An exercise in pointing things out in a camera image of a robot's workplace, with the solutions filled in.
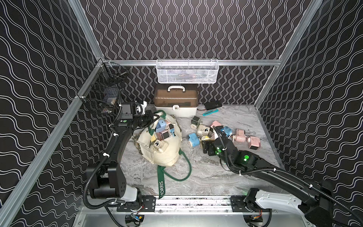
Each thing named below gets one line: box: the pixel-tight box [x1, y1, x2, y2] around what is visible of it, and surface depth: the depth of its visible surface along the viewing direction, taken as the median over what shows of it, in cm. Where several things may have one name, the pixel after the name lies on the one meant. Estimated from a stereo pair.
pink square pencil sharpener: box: [249, 136, 261, 150], surface depth 94 cm
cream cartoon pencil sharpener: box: [150, 139, 170, 154], surface depth 94 cm
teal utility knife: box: [202, 109, 219, 117], surface depth 117 cm
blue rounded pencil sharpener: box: [188, 132, 201, 148], surface depth 96 cm
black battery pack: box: [203, 100, 223, 111], surface depth 120 cm
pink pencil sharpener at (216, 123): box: [210, 120, 223, 127], surface depth 105 cm
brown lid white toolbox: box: [154, 83, 199, 117], surface depth 105 cm
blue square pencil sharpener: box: [220, 125, 234, 138], surface depth 100 cm
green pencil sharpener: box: [190, 115, 201, 130], surface depth 104 cm
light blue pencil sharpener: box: [155, 119, 167, 133], surface depth 96 cm
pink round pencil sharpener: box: [232, 128, 251, 143], surface depth 99 cm
